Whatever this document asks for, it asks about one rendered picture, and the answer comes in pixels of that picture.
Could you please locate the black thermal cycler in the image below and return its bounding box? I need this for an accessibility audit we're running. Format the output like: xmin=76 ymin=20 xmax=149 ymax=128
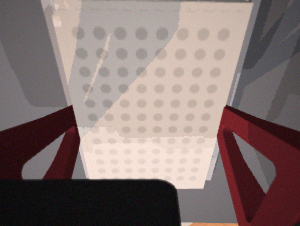
xmin=0 ymin=0 xmax=300 ymax=224

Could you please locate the cream well plate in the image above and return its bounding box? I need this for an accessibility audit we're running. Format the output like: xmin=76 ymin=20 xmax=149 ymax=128
xmin=52 ymin=0 xmax=253 ymax=189

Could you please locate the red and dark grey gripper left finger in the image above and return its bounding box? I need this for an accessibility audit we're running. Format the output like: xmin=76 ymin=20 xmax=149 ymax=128
xmin=0 ymin=105 xmax=81 ymax=179

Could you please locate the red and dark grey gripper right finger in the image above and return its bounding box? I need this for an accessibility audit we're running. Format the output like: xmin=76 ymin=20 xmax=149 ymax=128
xmin=217 ymin=105 xmax=300 ymax=226

